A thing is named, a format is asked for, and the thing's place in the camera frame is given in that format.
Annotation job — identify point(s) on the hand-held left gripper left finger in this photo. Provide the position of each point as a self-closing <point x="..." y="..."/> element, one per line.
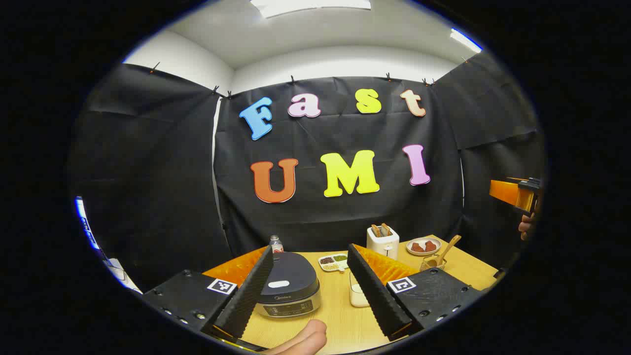
<point x="251" y="291"/>

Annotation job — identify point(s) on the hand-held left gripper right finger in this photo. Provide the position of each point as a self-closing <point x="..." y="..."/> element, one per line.
<point x="374" y="291"/>

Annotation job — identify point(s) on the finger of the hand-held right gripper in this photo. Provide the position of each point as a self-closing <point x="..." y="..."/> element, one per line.
<point x="505" y="191"/>

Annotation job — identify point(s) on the clear container of white rice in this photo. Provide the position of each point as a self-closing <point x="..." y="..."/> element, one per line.
<point x="357" y="296"/>

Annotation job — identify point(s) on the dark grey rice cooker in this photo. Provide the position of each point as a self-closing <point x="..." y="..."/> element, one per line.
<point x="291" y="276"/>

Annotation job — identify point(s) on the wooden spoon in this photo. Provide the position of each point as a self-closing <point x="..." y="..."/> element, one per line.
<point x="446" y="249"/>

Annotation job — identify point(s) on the white toaster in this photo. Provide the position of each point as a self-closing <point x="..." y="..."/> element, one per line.
<point x="383" y="246"/>

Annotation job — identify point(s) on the white divided condiment tray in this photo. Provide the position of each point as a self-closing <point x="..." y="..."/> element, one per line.
<point x="333" y="261"/>

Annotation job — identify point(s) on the small clear water bottle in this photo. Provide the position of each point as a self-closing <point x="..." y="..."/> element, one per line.
<point x="276" y="245"/>

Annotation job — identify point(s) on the toast slice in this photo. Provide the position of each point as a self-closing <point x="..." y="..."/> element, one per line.
<point x="386" y="228"/>
<point x="375" y="230"/>

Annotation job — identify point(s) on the red-brown meat piece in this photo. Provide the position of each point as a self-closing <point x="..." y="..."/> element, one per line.
<point x="431" y="246"/>
<point x="417" y="247"/>

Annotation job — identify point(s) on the white round plate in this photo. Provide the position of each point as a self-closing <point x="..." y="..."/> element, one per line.
<point x="423" y="253"/>

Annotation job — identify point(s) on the black backdrop cloth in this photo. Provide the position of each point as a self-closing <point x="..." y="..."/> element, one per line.
<point x="345" y="217"/>

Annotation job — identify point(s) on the small ceiling light panel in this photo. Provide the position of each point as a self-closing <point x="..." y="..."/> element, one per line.
<point x="466" y="40"/>

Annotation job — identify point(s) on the large ceiling light panel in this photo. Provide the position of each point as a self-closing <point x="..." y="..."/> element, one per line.
<point x="310" y="6"/>

